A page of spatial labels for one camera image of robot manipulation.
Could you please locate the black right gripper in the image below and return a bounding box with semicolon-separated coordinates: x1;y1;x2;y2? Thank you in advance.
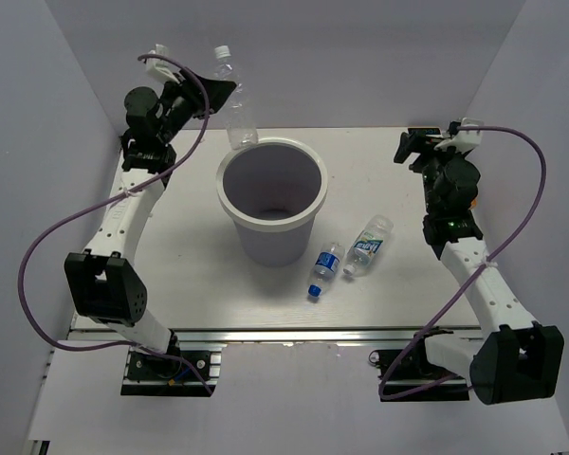
394;131;468;214

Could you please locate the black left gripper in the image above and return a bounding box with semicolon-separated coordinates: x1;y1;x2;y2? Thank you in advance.
157;68;237;145

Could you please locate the clear unlabelled plastic bottle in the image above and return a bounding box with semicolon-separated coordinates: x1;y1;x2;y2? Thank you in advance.
213;45;259;150

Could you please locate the green label water bottle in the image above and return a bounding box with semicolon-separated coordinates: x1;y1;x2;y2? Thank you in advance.
342;215;394;279

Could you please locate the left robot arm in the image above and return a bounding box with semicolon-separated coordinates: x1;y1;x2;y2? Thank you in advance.
64;76;236;378

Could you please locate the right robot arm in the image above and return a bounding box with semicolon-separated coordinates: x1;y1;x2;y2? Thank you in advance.
381;122;564;405

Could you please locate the white plastic bin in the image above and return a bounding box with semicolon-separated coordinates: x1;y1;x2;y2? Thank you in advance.
216;137;329;267

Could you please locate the black XDOF sticker right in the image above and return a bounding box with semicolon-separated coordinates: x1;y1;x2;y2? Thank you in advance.
407;127;441;136

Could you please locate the blue label water bottle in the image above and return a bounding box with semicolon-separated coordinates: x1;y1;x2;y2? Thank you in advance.
307;242;344;300

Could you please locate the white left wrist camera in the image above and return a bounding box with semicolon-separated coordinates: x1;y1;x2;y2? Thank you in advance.
144;44;180;84

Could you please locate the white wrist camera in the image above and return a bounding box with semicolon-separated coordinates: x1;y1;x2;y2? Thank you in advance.
144;44;180;84
434;118;485;154

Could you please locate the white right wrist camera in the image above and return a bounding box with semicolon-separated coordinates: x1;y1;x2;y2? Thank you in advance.
434;118;485;154

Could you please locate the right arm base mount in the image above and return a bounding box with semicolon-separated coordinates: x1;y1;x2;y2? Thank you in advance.
366;330;471;403

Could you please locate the front aluminium rail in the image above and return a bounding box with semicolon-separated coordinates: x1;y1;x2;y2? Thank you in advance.
68;327;482;342

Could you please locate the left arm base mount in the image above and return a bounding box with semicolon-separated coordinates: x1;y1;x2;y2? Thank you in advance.
120;349;221;397

